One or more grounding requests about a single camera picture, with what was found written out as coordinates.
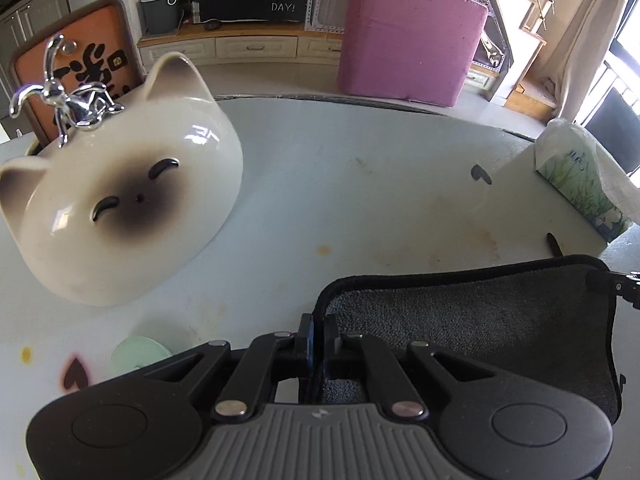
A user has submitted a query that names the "pink cushion block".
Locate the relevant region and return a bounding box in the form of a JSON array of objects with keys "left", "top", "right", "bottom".
[{"left": 337, "top": 0, "right": 490, "bottom": 108}]

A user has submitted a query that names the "grey bin with red lid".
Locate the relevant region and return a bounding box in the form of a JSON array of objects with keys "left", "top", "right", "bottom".
[{"left": 139, "top": 0, "right": 182, "bottom": 36}]

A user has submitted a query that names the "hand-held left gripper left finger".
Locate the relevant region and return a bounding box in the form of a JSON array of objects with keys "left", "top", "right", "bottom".
[{"left": 131, "top": 312, "right": 316, "bottom": 421}]

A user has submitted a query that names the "beige curtain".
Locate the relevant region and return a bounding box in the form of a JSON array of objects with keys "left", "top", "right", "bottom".
[{"left": 539, "top": 0, "right": 632, "bottom": 123}]

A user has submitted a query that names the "light green disc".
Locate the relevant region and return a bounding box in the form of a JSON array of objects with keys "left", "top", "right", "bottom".
[{"left": 110, "top": 336, "right": 174, "bottom": 379}]

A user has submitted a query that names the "white ceramic cat bowl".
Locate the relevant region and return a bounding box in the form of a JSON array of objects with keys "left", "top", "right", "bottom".
[{"left": 0, "top": 52, "right": 245, "bottom": 307}]

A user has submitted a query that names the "black chair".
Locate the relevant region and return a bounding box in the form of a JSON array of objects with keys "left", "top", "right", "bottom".
[{"left": 584, "top": 60, "right": 640, "bottom": 177}]

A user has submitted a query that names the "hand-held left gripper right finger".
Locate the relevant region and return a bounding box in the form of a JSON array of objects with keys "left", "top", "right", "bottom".
[{"left": 324, "top": 313, "right": 497, "bottom": 421}]

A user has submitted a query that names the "white cupboard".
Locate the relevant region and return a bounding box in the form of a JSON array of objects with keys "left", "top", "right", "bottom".
[{"left": 0, "top": 0, "right": 72, "bottom": 128}]

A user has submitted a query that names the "wooden drawer cabinet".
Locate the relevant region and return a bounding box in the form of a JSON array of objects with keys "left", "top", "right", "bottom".
[{"left": 137, "top": 22, "right": 352, "bottom": 67}]

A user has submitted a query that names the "tissue pack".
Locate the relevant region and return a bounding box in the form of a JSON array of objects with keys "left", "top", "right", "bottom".
[{"left": 534, "top": 118, "right": 635, "bottom": 244}]

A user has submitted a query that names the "chrome figurine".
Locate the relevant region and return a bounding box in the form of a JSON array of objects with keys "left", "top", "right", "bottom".
[{"left": 9, "top": 34, "right": 126, "bottom": 149}]

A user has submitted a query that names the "dark grey towel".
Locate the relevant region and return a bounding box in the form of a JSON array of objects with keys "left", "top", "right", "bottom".
[{"left": 299, "top": 255, "right": 627, "bottom": 430}]

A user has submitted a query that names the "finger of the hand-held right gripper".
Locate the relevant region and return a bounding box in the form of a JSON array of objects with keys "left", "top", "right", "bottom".
[{"left": 587, "top": 269, "right": 640, "bottom": 311}]

